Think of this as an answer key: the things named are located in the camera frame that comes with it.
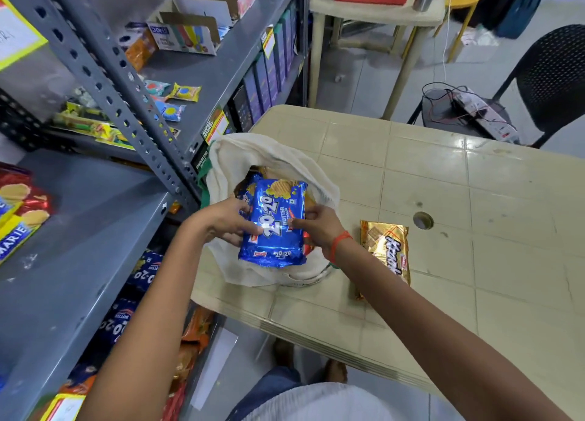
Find red yellow biscuit packets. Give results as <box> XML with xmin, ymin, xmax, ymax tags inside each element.
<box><xmin>0</xmin><ymin>162</ymin><xmax>54</xmax><ymax>266</ymax></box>

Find yellow stool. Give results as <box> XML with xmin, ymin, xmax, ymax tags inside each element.
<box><xmin>433</xmin><ymin>0</ymin><xmax>483</xmax><ymax>63</ymax></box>

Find row of purple boxes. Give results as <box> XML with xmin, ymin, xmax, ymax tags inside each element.
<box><xmin>228</xmin><ymin>9</ymin><xmax>299</xmax><ymax>133</ymax></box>

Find blue backpack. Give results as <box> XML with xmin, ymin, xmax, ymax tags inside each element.
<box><xmin>495</xmin><ymin>0</ymin><xmax>549</xmax><ymax>40</ymax></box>

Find black plastic chair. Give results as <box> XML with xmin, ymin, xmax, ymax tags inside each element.
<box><xmin>407</xmin><ymin>23</ymin><xmax>585</xmax><ymax>150</ymax></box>

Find beige plastic table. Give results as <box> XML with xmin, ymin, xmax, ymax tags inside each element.
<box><xmin>308</xmin><ymin>0</ymin><xmax>448</xmax><ymax>121</ymax></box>

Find orange wrist thread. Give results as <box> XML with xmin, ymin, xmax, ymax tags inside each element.
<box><xmin>329</xmin><ymin>231</ymin><xmax>354</xmax><ymax>266</ymax></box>

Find person's blue jeans leg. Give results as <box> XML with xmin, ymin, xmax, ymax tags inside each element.
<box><xmin>225</xmin><ymin>366</ymin><xmax>303</xmax><ymax>421</ymax></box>

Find yellow bordered paper label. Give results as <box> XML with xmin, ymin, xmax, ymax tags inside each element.
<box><xmin>0</xmin><ymin>0</ymin><xmax>49</xmax><ymax>73</ymax></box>

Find person's left hand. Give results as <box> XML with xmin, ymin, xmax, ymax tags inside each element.
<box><xmin>201</xmin><ymin>197</ymin><xmax>264</xmax><ymax>248</ymax></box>

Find black cable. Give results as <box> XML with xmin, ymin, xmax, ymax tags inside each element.
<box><xmin>421</xmin><ymin>82</ymin><xmax>476</xmax><ymax>115</ymax></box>

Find white power strip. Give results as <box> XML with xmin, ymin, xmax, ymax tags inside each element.
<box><xmin>452</xmin><ymin>88</ymin><xmax>521</xmax><ymax>143</ymax></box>

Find stack of orange packets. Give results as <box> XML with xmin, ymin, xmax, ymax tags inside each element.
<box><xmin>160</xmin><ymin>306</ymin><xmax>215</xmax><ymax>421</ymax></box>

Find green yellow packets pile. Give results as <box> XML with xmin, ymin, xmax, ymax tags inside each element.
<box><xmin>51</xmin><ymin>100</ymin><xmax>136</xmax><ymax>151</ymax></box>

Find open cardboard display box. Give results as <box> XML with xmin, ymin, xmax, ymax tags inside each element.
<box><xmin>146</xmin><ymin>0</ymin><xmax>259</xmax><ymax>57</ymax></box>

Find black bag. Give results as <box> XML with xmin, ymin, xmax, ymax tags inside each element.
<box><xmin>473</xmin><ymin>0</ymin><xmax>527</xmax><ymax>31</ymax></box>

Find grey metal shelf rack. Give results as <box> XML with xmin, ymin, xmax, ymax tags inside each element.
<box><xmin>0</xmin><ymin>0</ymin><xmax>312</xmax><ymax>421</ymax></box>

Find small yellow packet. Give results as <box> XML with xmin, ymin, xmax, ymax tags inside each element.
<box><xmin>165</xmin><ymin>83</ymin><xmax>202</xmax><ymax>103</ymax></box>

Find person's left foot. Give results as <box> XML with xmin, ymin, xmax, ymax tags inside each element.
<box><xmin>273</xmin><ymin>338</ymin><xmax>296</xmax><ymax>371</ymax></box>

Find person's left forearm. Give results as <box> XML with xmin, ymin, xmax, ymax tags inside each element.
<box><xmin>75</xmin><ymin>210</ymin><xmax>218</xmax><ymax>421</ymax></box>

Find small blue packet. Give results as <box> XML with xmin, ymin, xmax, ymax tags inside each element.
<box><xmin>153</xmin><ymin>98</ymin><xmax>186</xmax><ymax>123</ymax></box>

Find blue biscuit packet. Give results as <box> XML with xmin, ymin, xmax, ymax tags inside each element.
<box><xmin>238</xmin><ymin>179</ymin><xmax>308</xmax><ymax>269</ymax></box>
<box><xmin>234</xmin><ymin>172</ymin><xmax>262</xmax><ymax>217</ymax></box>

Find person's right forearm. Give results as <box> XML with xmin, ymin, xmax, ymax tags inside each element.
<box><xmin>330</xmin><ymin>235</ymin><xmax>573</xmax><ymax>421</ymax></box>

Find person's right hand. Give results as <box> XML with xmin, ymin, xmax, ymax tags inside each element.
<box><xmin>292</xmin><ymin>204</ymin><xmax>352</xmax><ymax>260</ymax></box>

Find gold biscuit packet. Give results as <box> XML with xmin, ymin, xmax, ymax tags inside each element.
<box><xmin>355</xmin><ymin>220</ymin><xmax>411</xmax><ymax>301</ymax></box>

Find white cloth bag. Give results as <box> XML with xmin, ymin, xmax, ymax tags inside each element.
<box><xmin>202</xmin><ymin>133</ymin><xmax>342</xmax><ymax>289</ymax></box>

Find person's right foot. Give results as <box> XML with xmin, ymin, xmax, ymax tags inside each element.
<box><xmin>324</xmin><ymin>359</ymin><xmax>348</xmax><ymax>384</ymax></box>

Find white cable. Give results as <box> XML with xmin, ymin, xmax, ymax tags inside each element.
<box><xmin>441</xmin><ymin>0</ymin><xmax>453</xmax><ymax>84</ymax></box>

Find person's white shirt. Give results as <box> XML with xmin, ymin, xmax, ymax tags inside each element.
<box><xmin>241</xmin><ymin>382</ymin><xmax>399</xmax><ymax>421</ymax></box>

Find person's foot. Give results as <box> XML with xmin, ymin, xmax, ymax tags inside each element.
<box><xmin>273</xmin><ymin>338</ymin><xmax>296</xmax><ymax>371</ymax></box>
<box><xmin>324</xmin><ymin>359</ymin><xmax>348</xmax><ymax>384</ymax></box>

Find stack of blue packets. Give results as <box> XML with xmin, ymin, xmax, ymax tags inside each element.
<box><xmin>89</xmin><ymin>249</ymin><xmax>166</xmax><ymax>346</ymax></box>

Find orange snack packet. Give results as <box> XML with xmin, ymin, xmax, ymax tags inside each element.
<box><xmin>124</xmin><ymin>27</ymin><xmax>159</xmax><ymax>73</ymax></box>

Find yellow shelf price tag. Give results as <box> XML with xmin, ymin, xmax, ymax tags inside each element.
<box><xmin>261</xmin><ymin>26</ymin><xmax>277</xmax><ymax>60</ymax></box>

